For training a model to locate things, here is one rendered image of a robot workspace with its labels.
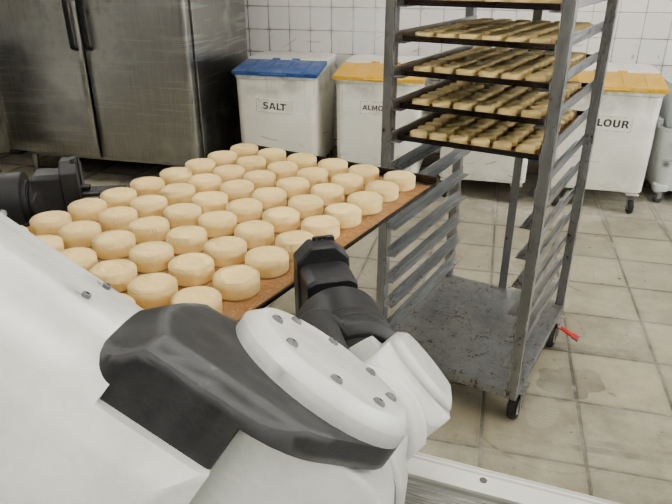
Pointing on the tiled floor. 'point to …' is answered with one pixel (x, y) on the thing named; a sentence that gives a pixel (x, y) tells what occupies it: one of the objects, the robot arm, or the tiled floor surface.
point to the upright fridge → (121, 78)
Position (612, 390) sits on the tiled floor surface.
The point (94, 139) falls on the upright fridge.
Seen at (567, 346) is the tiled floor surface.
